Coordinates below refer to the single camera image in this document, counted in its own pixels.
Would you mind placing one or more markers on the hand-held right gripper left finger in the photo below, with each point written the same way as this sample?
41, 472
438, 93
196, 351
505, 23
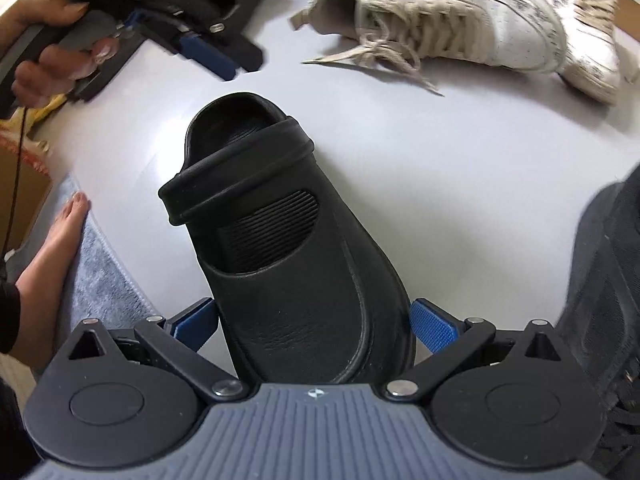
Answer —
192, 325

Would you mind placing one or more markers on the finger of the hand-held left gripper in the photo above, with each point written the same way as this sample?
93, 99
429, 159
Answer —
245, 55
207, 57

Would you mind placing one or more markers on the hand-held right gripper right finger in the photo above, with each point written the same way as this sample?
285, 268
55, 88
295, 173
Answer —
432, 327

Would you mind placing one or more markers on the black mesh lace-up sneaker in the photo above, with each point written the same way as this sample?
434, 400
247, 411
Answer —
600, 285

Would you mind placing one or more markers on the white printed lace-up sneaker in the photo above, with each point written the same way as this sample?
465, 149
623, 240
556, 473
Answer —
500, 25
590, 50

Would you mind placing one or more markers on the person's left hand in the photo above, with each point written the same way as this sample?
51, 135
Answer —
30, 80

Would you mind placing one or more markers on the grey floor mat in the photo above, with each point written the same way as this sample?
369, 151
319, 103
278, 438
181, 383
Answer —
100, 270

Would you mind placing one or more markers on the yellow plastic bag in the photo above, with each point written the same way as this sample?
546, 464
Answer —
47, 107

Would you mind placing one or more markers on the person's bare foot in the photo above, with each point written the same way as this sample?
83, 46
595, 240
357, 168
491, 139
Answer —
50, 250

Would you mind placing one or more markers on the red patterned bag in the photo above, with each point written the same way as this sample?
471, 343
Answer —
20, 137

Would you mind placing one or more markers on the plain brown cardboard box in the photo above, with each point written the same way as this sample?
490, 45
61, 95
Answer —
20, 200

